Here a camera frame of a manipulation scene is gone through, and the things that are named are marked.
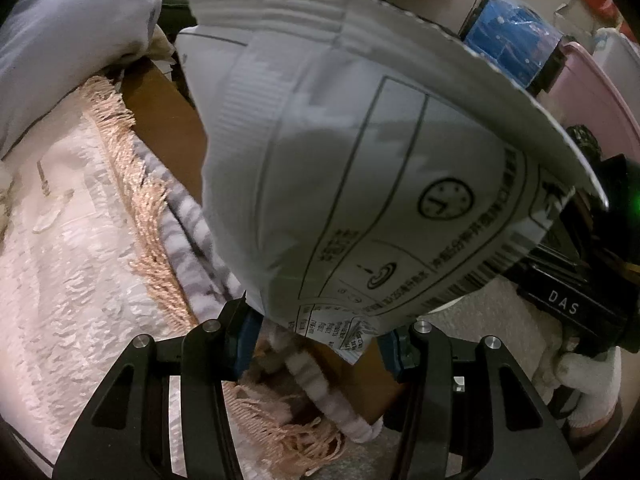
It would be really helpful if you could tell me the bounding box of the grey striped fuzzy blanket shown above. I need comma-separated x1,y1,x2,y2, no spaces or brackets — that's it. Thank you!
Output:
131,134,384,444

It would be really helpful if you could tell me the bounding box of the blue tissue package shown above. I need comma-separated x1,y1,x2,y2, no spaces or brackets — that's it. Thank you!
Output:
463,0,563,96

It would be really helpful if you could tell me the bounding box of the pink plastic tub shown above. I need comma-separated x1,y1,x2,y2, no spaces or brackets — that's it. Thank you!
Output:
548,41,639,162

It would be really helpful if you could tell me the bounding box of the pink textured bedspread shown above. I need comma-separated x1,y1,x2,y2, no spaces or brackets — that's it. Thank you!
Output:
1,76,346,479

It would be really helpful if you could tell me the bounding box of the silver foil bag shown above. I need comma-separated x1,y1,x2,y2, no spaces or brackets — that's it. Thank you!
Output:
176,0,606,363

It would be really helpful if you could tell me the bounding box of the light blue duvet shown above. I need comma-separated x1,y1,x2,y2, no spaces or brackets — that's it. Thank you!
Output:
1,0,162,154

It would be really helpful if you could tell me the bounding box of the white gloved hand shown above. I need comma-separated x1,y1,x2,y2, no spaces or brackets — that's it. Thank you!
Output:
532,338,622,438

